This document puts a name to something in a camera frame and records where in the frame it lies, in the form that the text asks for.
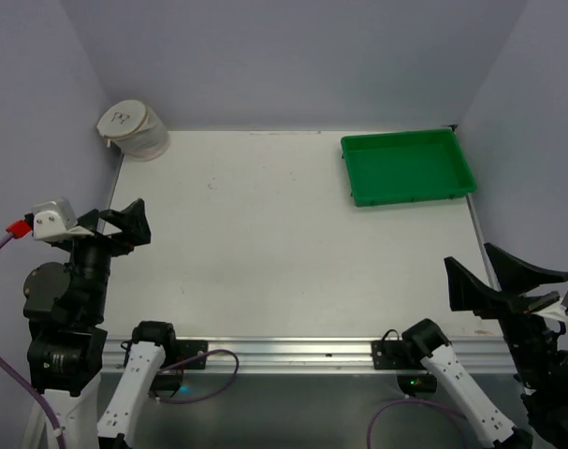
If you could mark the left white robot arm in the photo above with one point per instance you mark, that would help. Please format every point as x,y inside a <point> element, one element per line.
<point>64,307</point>

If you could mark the aluminium mounting rail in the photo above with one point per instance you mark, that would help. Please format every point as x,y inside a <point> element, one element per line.
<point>488,355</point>

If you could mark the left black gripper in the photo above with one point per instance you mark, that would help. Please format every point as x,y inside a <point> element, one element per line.
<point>105,238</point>

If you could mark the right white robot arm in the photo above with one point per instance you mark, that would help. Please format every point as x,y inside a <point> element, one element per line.
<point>542,369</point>

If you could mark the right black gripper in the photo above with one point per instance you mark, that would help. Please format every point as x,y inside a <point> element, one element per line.
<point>517,305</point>

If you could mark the green plastic tray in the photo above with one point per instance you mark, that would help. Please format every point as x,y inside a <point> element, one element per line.
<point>406,167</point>

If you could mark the white mesh laundry bag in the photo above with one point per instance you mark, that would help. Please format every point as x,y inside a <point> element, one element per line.
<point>135,129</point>

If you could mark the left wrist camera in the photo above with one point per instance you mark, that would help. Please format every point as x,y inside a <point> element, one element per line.
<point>55,221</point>

